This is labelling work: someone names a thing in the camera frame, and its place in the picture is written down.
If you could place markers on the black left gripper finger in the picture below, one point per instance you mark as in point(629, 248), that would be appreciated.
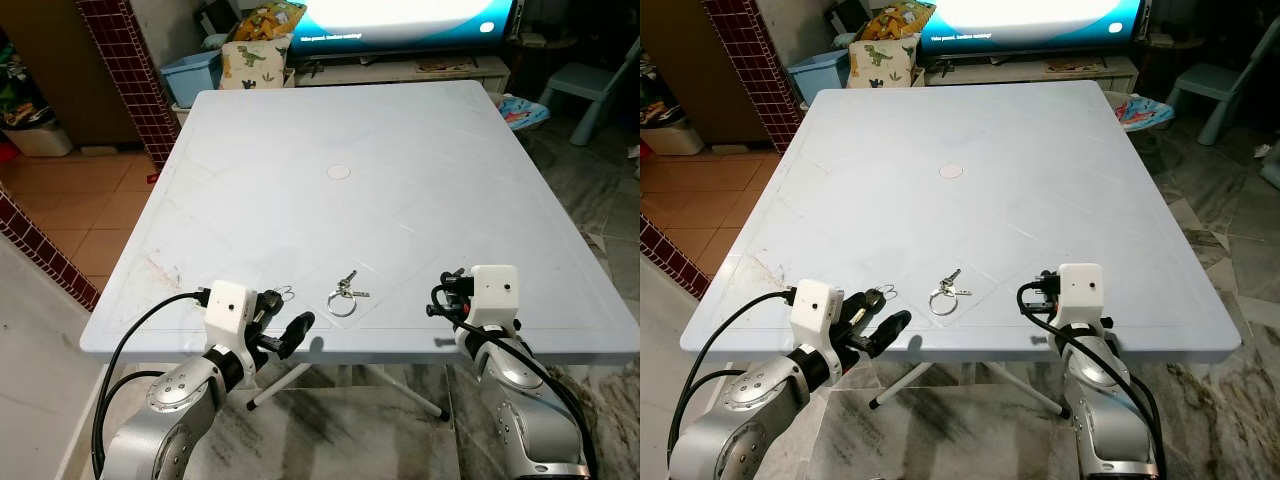
point(297, 333)
point(270, 303)
point(892, 332)
point(862, 308)

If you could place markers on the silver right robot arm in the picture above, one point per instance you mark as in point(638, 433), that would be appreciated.
point(520, 400)
point(1105, 420)

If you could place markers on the white metal table leg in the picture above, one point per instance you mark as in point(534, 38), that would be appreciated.
point(280, 388)
point(1025, 390)
point(902, 388)
point(405, 392)

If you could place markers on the light blue plastic bin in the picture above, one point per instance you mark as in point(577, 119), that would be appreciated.
point(818, 78)
point(190, 80)

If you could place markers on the dinosaur print cushion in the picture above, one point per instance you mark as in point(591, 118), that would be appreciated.
point(255, 62)
point(882, 60)

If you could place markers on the white plastic basket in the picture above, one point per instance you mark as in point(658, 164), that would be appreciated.
point(680, 135)
point(40, 135)

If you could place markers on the white television cabinet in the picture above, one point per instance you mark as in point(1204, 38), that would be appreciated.
point(1080, 72)
point(400, 72)

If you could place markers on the yellow toy box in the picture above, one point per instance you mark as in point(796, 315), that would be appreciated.
point(900, 20)
point(265, 20)

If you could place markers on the brown wooden cabinet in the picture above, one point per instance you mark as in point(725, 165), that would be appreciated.
point(70, 60)
point(700, 60)

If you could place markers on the flat screen television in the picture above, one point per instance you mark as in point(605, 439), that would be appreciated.
point(400, 15)
point(1030, 15)

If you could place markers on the colourful patterned cloth seat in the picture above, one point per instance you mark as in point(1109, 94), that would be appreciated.
point(1145, 110)
point(525, 112)

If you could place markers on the light blue child chair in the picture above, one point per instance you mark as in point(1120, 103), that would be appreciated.
point(1215, 85)
point(585, 85)

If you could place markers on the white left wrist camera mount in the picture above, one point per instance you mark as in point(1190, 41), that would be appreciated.
point(815, 302)
point(230, 305)

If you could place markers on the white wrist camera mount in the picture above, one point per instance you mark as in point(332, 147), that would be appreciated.
point(495, 290)
point(1080, 288)
point(230, 305)
point(815, 302)

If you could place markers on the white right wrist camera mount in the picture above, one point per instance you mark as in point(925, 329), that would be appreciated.
point(495, 290)
point(1080, 288)

